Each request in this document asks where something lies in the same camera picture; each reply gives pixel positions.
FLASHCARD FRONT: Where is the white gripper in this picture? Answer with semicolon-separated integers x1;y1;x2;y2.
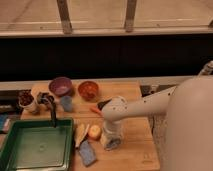
103;121;122;136

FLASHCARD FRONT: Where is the grey blue towel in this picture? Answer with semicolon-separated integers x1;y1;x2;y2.
100;133;122;151

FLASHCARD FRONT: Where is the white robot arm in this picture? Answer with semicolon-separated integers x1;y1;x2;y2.
102;76;213;171

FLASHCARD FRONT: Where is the green plastic tray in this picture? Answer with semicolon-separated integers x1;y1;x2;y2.
0;119;74;171

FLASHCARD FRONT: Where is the yellow toy apple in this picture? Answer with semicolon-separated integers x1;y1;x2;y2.
88;125;102;140

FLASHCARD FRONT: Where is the orange toy carrot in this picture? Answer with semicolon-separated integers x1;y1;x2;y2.
90;106;102;117

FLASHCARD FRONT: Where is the black rectangular block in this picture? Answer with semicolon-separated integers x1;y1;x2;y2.
97;99;111;110

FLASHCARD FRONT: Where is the yellow toy banana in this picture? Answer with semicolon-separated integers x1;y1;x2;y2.
74;124;89;148

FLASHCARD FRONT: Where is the blue sponge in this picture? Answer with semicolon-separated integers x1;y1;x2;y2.
78;140;97;167

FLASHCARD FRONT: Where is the wooden cutting board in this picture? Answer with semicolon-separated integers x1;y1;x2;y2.
21;81;160;171

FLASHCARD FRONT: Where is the orange bowl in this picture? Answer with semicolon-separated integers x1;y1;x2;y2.
78;81;99;101

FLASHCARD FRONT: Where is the blue plastic cup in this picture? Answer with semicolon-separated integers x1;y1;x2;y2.
60;96;73;112

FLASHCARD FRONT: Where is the purple bowl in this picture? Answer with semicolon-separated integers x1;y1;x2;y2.
48;77;73;97

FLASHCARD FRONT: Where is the white cup with dark contents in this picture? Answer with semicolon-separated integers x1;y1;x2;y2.
18;91;38;113

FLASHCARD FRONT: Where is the metal window frame rail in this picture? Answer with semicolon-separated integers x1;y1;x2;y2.
0;0;213;37

